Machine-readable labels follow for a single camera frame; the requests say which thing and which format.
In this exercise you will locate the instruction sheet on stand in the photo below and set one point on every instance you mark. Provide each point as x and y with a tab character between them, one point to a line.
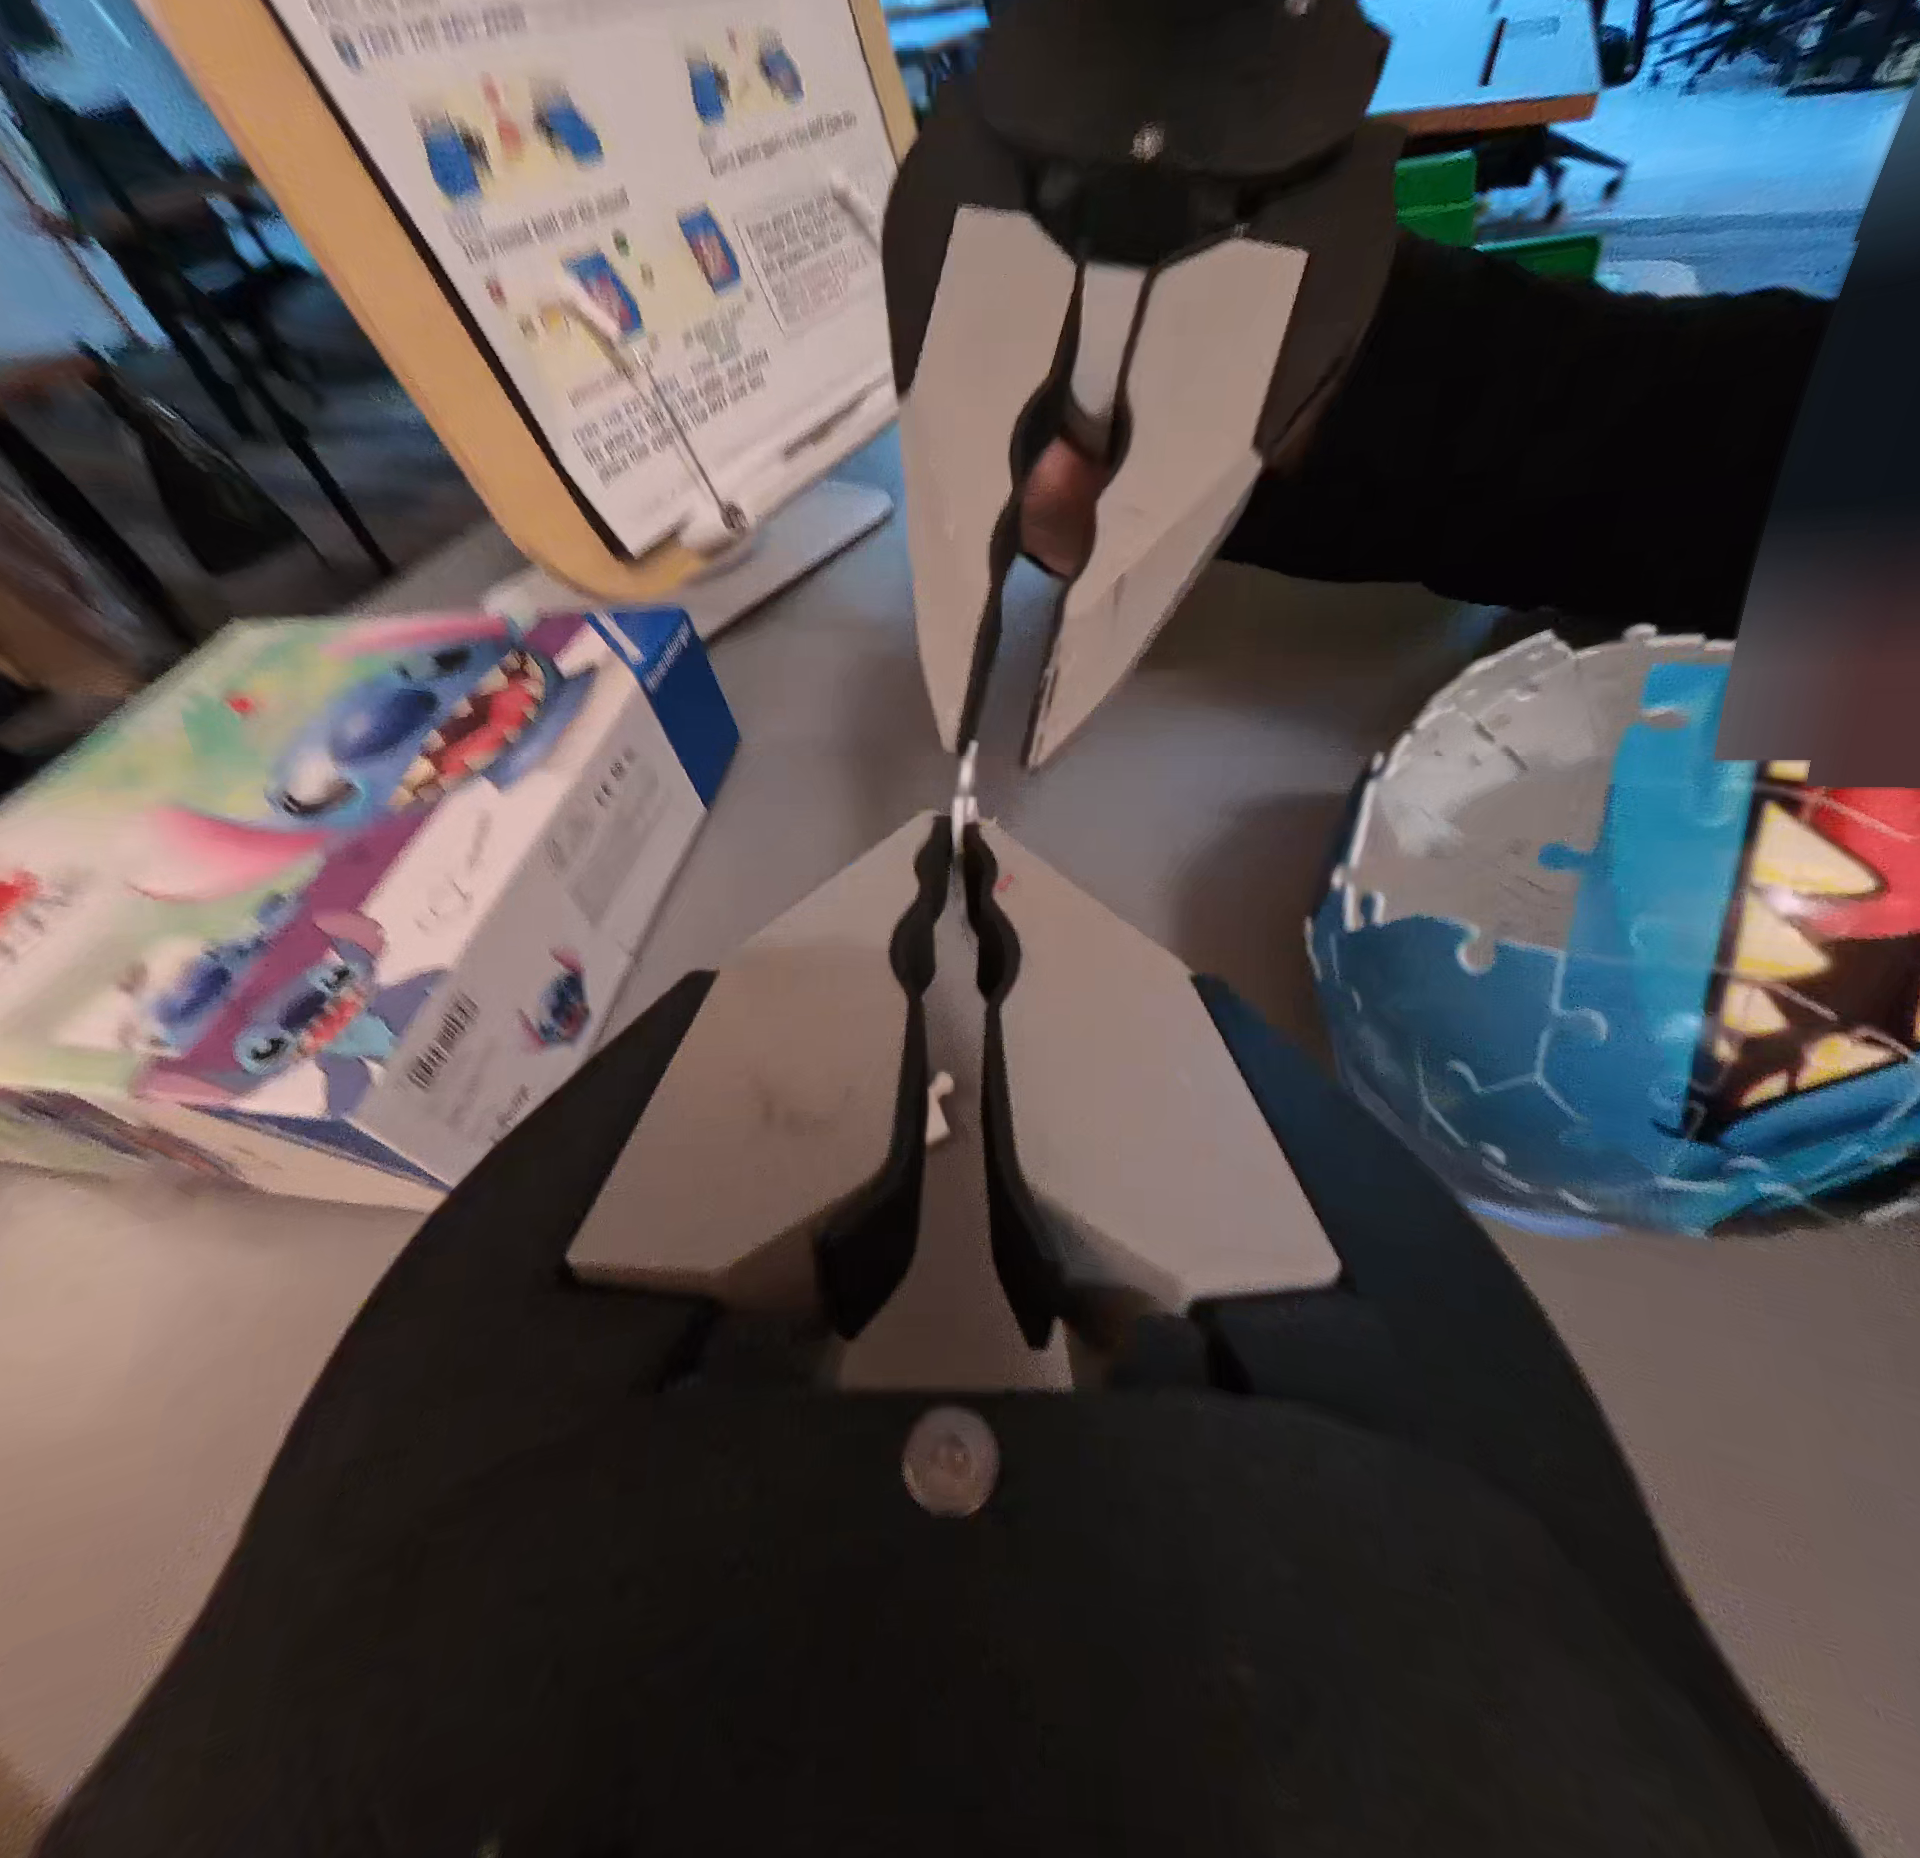
368	238

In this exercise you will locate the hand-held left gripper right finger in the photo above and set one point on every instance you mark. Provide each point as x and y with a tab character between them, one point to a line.
1154	1122

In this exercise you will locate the cartoon printed puzzle box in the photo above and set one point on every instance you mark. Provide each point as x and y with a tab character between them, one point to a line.
450	913

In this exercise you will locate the background desk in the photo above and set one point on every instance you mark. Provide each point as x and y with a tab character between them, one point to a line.
1470	43

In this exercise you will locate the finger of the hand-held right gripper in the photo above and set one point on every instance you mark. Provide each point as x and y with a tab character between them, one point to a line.
974	418
1200	388

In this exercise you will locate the green crate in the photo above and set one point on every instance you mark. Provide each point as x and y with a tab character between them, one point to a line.
1501	238

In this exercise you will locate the blue-and-white puzzle piece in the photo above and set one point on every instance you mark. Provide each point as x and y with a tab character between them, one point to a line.
968	792

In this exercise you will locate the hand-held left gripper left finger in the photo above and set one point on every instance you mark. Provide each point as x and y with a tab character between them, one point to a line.
750	1108

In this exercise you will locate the person's right hand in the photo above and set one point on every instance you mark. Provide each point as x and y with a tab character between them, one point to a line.
1065	508

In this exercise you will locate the blue puzzle ball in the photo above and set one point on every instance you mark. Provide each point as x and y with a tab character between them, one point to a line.
1501	988

